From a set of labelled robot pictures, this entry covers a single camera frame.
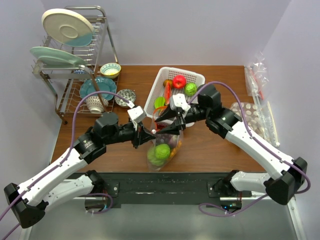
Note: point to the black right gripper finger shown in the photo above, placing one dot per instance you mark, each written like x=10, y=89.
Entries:
x=169, y=113
x=172, y=129

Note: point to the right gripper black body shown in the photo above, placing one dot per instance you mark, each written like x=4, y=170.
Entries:
x=195, y=113

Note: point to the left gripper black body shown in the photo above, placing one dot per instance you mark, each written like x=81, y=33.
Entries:
x=128, y=132

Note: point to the dark grapes bunch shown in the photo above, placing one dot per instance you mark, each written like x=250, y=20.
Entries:
x=169, y=139

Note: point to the clear zip top bag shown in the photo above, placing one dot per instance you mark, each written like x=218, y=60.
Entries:
x=155, y=142

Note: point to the small green cabbage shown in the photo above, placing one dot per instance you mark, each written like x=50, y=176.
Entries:
x=162, y=151

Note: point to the large green cabbage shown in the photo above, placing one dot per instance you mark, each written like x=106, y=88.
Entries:
x=151, y=157

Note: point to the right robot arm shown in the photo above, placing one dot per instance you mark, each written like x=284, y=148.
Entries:
x=284, y=175

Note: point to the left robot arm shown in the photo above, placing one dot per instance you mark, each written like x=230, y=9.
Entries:
x=32, y=199

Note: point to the polka dot plastic bag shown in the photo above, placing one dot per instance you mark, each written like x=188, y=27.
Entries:
x=251, y=115

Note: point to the green leaf vegetable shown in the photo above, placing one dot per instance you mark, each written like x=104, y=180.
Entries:
x=159, y=102

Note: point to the red chili pepper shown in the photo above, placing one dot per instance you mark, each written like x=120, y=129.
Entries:
x=167, y=94

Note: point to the white plastic basket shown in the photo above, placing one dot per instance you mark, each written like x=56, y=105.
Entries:
x=157, y=89

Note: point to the small brown kiwi fruit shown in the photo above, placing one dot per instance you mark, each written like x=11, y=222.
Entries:
x=168, y=82

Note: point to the red apple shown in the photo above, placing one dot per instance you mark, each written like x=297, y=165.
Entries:
x=179, y=82

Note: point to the black white floral bowl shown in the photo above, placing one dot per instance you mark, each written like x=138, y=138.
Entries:
x=127, y=94

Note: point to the grey patterned bowl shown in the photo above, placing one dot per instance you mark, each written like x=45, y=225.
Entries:
x=95, y=106

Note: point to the teal scalloped plate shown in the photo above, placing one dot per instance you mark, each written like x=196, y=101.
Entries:
x=103, y=83

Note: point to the yellow blue patterned bowl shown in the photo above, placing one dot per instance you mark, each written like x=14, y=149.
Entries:
x=110, y=70

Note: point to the metal dish rack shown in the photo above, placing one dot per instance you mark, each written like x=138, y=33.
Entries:
x=65, y=82

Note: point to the stack of clear bags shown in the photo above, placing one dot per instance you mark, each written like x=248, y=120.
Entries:
x=257, y=83

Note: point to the pale green plate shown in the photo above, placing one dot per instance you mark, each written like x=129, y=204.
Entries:
x=41, y=52
x=57, y=62

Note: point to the large cream teal plate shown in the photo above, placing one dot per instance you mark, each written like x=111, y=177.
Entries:
x=67, y=27

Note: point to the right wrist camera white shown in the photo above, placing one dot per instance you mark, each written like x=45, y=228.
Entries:
x=179, y=101

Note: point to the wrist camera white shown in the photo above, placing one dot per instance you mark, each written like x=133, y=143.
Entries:
x=179, y=101
x=137, y=114

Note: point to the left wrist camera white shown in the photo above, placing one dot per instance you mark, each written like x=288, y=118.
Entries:
x=137, y=114

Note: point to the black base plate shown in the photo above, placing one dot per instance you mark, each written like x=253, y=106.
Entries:
x=163, y=188

